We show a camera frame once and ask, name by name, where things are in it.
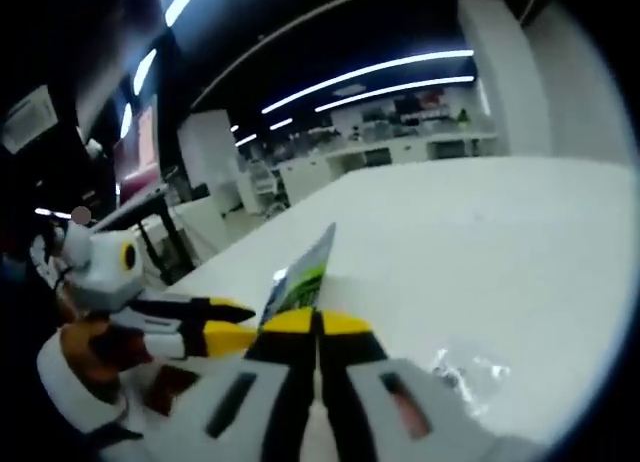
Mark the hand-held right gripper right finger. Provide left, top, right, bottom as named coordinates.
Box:
left=318, top=308, right=536, bottom=462

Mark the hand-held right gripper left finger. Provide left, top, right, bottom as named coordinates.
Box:
left=98, top=305, right=320, bottom=462

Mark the gold skincare sachet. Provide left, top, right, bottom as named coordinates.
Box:
left=142, top=362, right=200, bottom=419

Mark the green skincare packet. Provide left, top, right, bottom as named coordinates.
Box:
left=257, top=221, right=337, bottom=331

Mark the person's left hand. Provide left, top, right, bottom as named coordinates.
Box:
left=58, top=319, right=154, bottom=383

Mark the person's right hand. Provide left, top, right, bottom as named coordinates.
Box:
left=298, top=400, right=337, bottom=462

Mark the monitor with pink screen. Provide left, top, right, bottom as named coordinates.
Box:
left=112, top=94, right=164, bottom=196

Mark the white office chair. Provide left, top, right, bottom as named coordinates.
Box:
left=248, top=159, right=289, bottom=217

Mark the white square pillar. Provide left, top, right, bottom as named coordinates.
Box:
left=457, top=0, right=554, bottom=157
left=178, top=109, right=242, bottom=218

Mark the ceiling air conditioner unit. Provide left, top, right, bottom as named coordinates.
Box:
left=0, top=84, right=59, bottom=151

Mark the white office counter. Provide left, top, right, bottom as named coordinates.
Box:
left=277, top=126, right=501, bottom=203

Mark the ceiling light strip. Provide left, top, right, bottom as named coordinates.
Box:
left=261, top=49, right=475, bottom=116
left=314, top=75, right=476, bottom=114

